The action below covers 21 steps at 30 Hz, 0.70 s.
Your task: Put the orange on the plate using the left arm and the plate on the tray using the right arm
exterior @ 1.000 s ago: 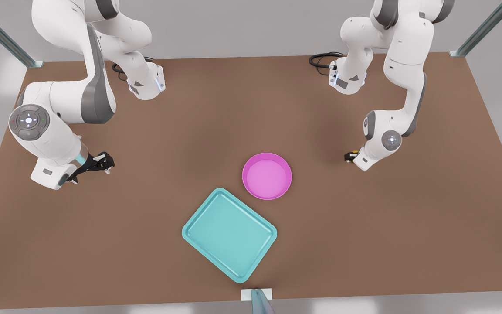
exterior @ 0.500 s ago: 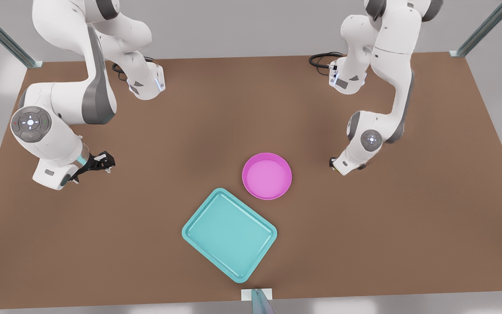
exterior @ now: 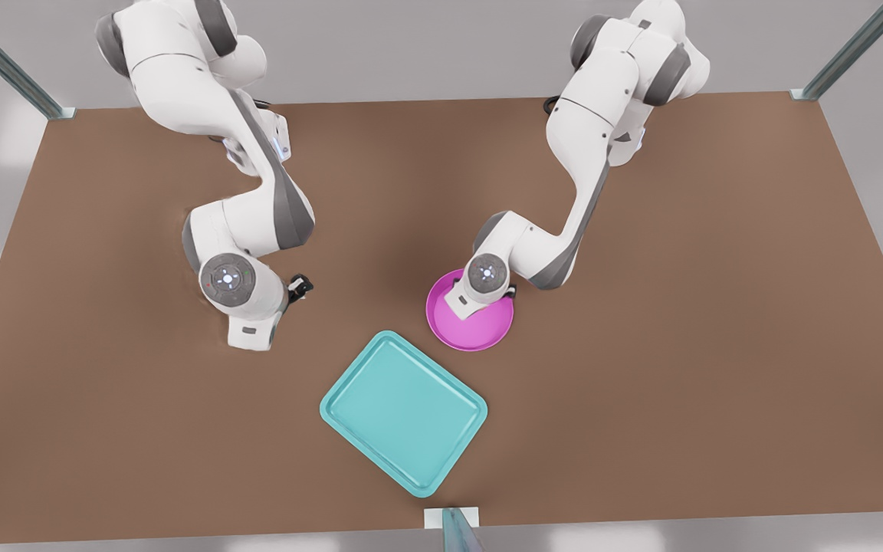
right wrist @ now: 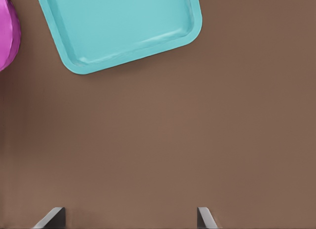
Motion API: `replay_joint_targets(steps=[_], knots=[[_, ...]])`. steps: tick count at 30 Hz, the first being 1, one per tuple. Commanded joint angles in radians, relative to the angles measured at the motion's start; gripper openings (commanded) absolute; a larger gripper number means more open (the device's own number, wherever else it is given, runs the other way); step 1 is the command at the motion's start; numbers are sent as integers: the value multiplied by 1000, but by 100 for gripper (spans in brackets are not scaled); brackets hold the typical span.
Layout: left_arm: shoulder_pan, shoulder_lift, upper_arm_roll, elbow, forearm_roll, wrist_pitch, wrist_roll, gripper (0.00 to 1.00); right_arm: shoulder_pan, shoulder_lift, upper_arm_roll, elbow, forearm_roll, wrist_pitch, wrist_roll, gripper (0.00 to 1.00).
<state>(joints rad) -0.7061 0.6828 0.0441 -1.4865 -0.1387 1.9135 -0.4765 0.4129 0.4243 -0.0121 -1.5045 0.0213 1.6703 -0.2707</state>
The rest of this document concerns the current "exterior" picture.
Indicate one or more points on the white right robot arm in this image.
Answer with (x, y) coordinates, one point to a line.
(254, 218)

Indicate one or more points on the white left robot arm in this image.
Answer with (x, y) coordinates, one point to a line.
(587, 123)

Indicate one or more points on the magenta round plate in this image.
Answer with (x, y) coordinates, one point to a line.
(480, 330)

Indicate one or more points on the teal rectangular tray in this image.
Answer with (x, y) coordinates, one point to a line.
(403, 412)

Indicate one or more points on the silver frame post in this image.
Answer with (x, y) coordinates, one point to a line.
(851, 50)
(8, 65)
(457, 530)

